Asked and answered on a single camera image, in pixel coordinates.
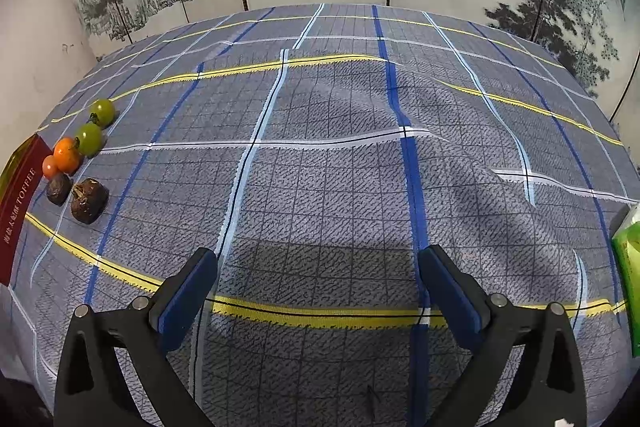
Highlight plaid blanket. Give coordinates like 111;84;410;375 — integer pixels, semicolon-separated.
0;3;640;427

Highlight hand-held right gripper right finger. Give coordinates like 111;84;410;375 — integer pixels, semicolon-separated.
418;245;587;427

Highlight green packet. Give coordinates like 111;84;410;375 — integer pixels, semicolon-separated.
611;202;640;358

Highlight green tomato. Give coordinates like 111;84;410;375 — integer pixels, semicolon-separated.
89;99;116;128
75;123;104;158

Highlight orange tomato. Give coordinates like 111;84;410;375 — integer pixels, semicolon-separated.
53;137;84;175

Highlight dark red candy box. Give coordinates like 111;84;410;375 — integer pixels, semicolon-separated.
0;134;52;286

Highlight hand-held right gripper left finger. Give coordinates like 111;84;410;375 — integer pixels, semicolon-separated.
54;248;219;427

